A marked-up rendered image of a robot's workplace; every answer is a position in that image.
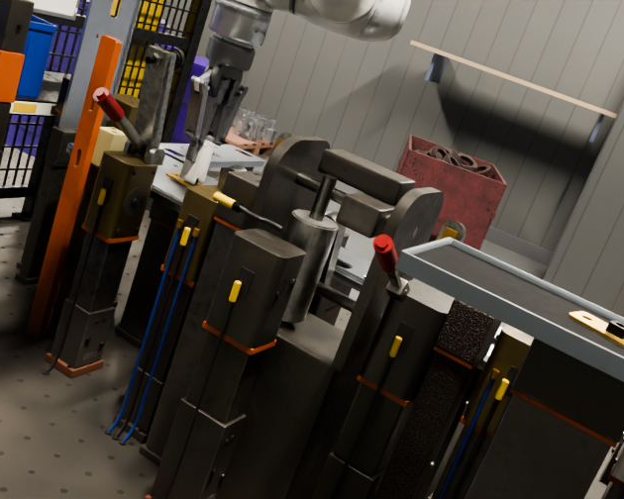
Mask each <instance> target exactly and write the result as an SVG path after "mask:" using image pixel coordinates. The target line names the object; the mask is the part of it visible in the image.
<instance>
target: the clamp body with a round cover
mask: <svg viewBox="0 0 624 499"><path fill-rule="evenodd" d="M496 338H497V340H496V343H495V345H494V347H493V349H492V352H491V354H490V356H489V358H488V360H487V363H486V364H485V366H484V368H483V371H482V373H481V375H480V377H479V380H478V383H477V385H476V387H475V389H474V391H473V393H472V395H471V397H470V400H469V402H466V410H465V412H464V414H463V415H462V416H461V418H460V422H461V423H462V424H464V427H463V429H462V432H461V434H460V436H459V438H458V441H457V443H456V445H455V447H454V449H453V452H452V454H451V456H450V458H449V460H448V463H447V465H446V467H445V469H444V472H443V474H442V476H441V478H440V480H439V483H438V485H437V487H436V489H435V490H434V491H433V492H432V493H431V494H430V495H429V497H428V498H427V499H465V497H466V495H467V493H468V490H469V488H470V486H471V483H472V481H473V479H474V477H475V475H476V473H477V471H478V468H479V466H480V464H481V462H482V460H483V458H484V456H485V453H486V451H487V449H488V447H489V445H490V443H491V441H492V438H493V436H494V434H495V432H496V430H497V428H498V425H499V423H500V421H501V419H502V417H503V415H504V413H505V410H506V408H507V406H508V404H509V402H510V400H511V398H512V395H513V394H512V393H510V390H511V388H512V383H513V381H514V379H515V377H516V375H517V373H518V370H519V368H520V366H521V364H522V362H523V360H524V358H525V355H526V353H527V351H528V349H529V347H530V345H531V343H532V341H533V339H534V338H533V337H531V336H529V335H527V334H525V333H523V332H521V331H519V330H517V329H515V328H513V327H511V326H509V325H506V326H505V327H504V328H502V329H501V332H500V334H497V335H496Z"/></svg>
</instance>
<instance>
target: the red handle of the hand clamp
mask: <svg viewBox="0 0 624 499"><path fill-rule="evenodd" d="M93 99H94V100H95V101H96V103H97V104H98V105H99V106H100V108H101V109H102V110H103V111H104V113H105V114H106V115H107V116H108V118H109V119H110V120H111V121H112V122H115V123H116V125H117V126H118V127H119V128H120V130H121V131H122V132H123V133H124V135H125V136H126V137H127V138H128V140H129V141H130V142H131V144H132V145H133V146H134V147H135V149H136V150H137V152H138V153H139V154H140V155H141V156H143V157H145V154H146V148H147V143H145V141H144V140H143V139H142V137H141V136H140V135H139V134H138V132H137V131H136V130H135V128H134V127H133V126H132V124H131V123H130V122H129V120H128V119H127V118H126V116H125V113H124V111H123V109H122V108H121V107H120V105H119V104H118V103H117V101H116V100H115V99H114V97H113V96H112V95H111V94H110V92H109V91H108V90H107V89H106V88H104V87H101V88H98V89H97V90H96V91H95V92H94V93H93Z"/></svg>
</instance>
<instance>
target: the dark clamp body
mask: <svg viewBox="0 0 624 499"><path fill-rule="evenodd" d="M408 283H409V287H410V291H409V293H408V294H407V295H406V296H405V299H404V301H403V302H399V301H397V300H395V299H393V298H391V297H390V299H389V301H388V304H387V306H386V309H385V311H384V314H383V316H382V319H381V322H380V324H379V327H378V329H377V332H376V334H375V337H374V339H373V342H372V344H371V347H370V349H369V352H368V354H367V357H366V359H365V362H364V366H363V368H362V371H361V373H359V374H358V377H357V380H358V381H359V382H361V383H362V386H361V388H360V391H359V393H358V396H357V398H356V401H355V403H354V406H353V408H352V411H351V413H350V416H349V418H348V420H347V423H346V425H345V427H344V429H343V432H342V434H341V437H340V439H339V442H338V444H337V447H336V449H335V450H333V451H332V452H331V453H329V456H328V458H327V461H326V463H325V466H324V468H323V471H322V473H321V476H320V478H319V481H318V483H317V486H316V488H315V491H314V493H313V496H312V498H311V499H373V498H374V495H375V493H376V490H377V488H378V486H379V483H380V481H381V479H382V476H383V474H384V472H385V470H386V468H387V466H388V463H389V461H390V459H391V456H392V454H393V452H394V449H395V447H396V445H397V442H398V440H399V438H400V435H401V433H402V431H403V428H404V426H405V424H406V421H407V419H408V416H409V414H410V412H411V409H412V407H413V405H414V402H415V400H416V398H417V395H418V393H419V391H420V388H421V386H422V384H423V381H424V379H425V377H426V374H427V372H428V370H429V367H430V365H431V363H432V360H433V358H434V356H435V353H436V351H435V350H434V347H435V342H436V340H437V338H438V335H439V334H440V332H441V329H442V327H443V324H444V322H445V320H446V317H447V315H448V313H449V310H450V308H451V306H452V303H453V301H454V299H455V298H453V297H451V296H449V295H447V294H445V293H443V292H441V291H439V290H437V289H435V288H433V287H431V286H429V285H427V284H425V283H423V282H421V281H419V280H417V279H413V280H410V281H408Z"/></svg>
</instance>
